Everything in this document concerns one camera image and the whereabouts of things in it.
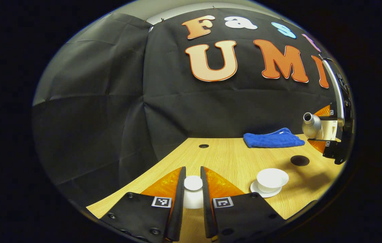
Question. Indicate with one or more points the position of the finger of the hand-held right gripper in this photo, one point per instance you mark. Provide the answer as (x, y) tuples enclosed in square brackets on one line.
[(322, 145), (326, 112)]

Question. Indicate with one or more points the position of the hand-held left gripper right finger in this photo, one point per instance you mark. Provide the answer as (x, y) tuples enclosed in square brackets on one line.
[(207, 212)]

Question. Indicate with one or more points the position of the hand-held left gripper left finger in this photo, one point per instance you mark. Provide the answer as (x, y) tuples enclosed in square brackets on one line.
[(179, 209)]

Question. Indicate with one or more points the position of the silver water bottle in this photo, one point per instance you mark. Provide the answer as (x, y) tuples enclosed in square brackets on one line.
[(312, 126)]

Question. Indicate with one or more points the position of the white teacup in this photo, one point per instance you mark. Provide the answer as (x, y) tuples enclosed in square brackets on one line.
[(272, 177)]

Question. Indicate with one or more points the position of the blue towel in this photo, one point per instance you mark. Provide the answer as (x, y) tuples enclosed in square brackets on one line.
[(272, 139)]

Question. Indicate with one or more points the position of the white saucer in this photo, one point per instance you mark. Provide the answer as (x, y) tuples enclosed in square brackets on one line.
[(256, 191)]

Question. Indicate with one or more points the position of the dark grey side cloth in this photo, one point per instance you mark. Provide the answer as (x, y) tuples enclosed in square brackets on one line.
[(89, 118)]

